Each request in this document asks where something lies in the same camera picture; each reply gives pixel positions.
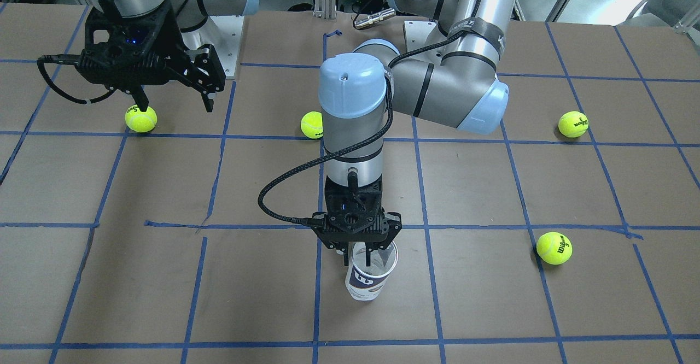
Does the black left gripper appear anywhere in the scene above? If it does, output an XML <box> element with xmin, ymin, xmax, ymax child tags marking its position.
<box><xmin>312</xmin><ymin>177</ymin><xmax>403</xmax><ymax>266</ymax></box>

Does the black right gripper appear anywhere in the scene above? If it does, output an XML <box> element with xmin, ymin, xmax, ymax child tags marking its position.
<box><xmin>77</xmin><ymin>6</ymin><xmax>226</xmax><ymax>113</ymax></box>

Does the clear tennis ball can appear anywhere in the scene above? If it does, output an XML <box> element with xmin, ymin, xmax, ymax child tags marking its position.
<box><xmin>345</xmin><ymin>242</ymin><xmax>398</xmax><ymax>301</ymax></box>

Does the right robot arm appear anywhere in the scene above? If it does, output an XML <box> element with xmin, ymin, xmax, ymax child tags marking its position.
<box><xmin>74</xmin><ymin>0</ymin><xmax>259</xmax><ymax>112</ymax></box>

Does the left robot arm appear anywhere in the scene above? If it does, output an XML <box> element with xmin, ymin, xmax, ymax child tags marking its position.
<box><xmin>311</xmin><ymin>0</ymin><xmax>515</xmax><ymax>259</ymax></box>

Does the centre tennis ball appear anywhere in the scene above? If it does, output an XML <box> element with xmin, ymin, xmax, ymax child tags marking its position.
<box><xmin>300</xmin><ymin>111</ymin><xmax>323</xmax><ymax>139</ymax></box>

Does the tennis ball near left gripper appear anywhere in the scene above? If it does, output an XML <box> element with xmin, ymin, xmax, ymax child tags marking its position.
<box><xmin>535</xmin><ymin>232</ymin><xmax>573</xmax><ymax>265</ymax></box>

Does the tennis ball far corner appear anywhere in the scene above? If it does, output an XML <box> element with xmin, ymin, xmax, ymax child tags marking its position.
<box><xmin>557</xmin><ymin>111</ymin><xmax>588</xmax><ymax>138</ymax></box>

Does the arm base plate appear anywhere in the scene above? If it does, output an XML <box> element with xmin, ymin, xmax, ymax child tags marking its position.
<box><xmin>403</xmin><ymin>20</ymin><xmax>447</xmax><ymax>51</ymax></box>
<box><xmin>211</xmin><ymin>15</ymin><xmax>246</xmax><ymax>80</ymax></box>

